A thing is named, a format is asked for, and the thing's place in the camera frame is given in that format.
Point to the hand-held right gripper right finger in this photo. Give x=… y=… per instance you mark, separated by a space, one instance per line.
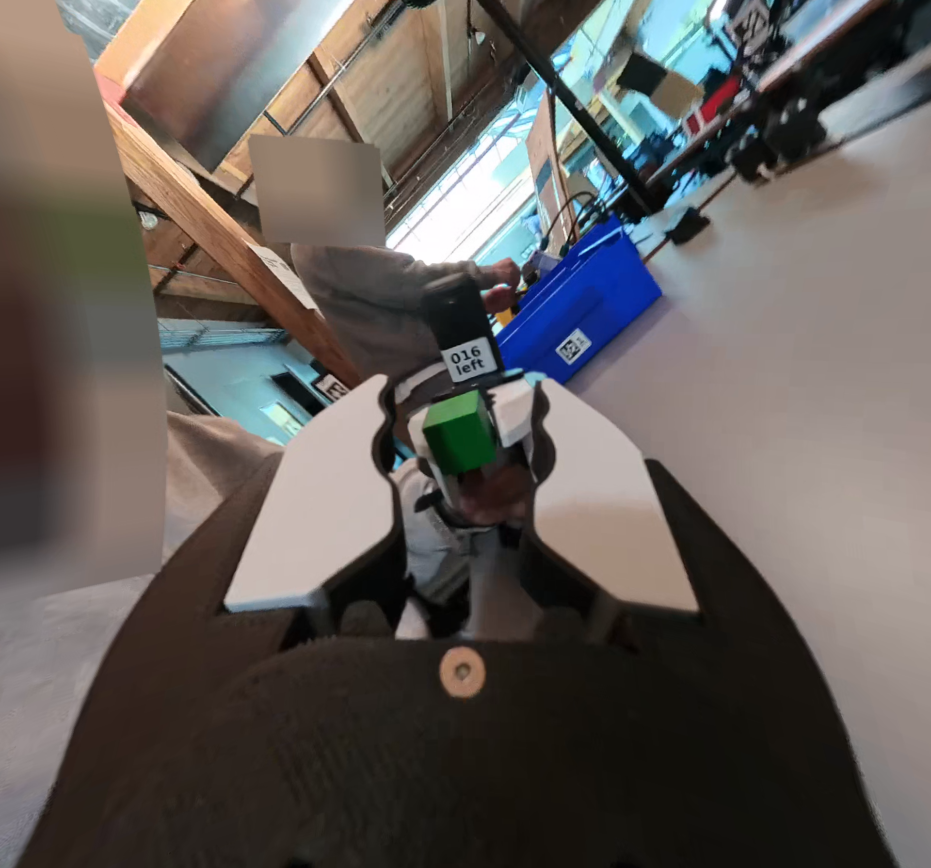
x=611 y=511

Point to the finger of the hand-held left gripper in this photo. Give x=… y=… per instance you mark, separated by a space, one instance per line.
x=518 y=413
x=422 y=446

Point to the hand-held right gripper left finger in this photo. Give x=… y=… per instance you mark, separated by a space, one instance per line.
x=313 y=511

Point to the green cube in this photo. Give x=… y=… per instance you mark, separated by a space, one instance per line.
x=458 y=435

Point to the blue storage bin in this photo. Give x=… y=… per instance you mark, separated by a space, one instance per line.
x=582 y=300

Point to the black desk equipment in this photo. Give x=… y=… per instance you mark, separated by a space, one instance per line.
x=778 y=140

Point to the person's left hand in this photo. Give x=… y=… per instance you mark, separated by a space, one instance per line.
x=498 y=497

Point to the person's grey hoodie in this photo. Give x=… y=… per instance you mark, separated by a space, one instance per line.
x=211 y=490

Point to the black floor lamp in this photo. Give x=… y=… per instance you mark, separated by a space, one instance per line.
x=582 y=111

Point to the small black device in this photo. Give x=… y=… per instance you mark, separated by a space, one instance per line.
x=687 y=226

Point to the wooden post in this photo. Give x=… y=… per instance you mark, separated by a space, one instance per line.
x=218 y=228

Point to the rectangular metal duct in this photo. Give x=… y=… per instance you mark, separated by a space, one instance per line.
x=240 y=31

